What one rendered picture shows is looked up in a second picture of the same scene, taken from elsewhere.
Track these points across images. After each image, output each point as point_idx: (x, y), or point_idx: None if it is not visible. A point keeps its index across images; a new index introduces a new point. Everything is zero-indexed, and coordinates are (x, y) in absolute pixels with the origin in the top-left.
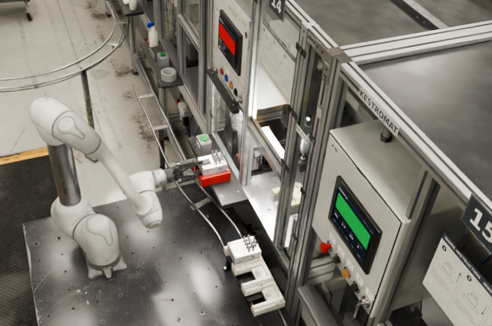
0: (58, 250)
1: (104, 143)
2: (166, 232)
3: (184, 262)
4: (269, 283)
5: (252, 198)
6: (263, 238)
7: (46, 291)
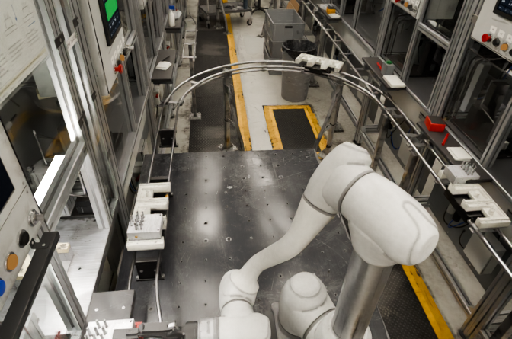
0: None
1: (297, 211)
2: None
3: (203, 297)
4: (142, 199)
5: (86, 292)
6: None
7: None
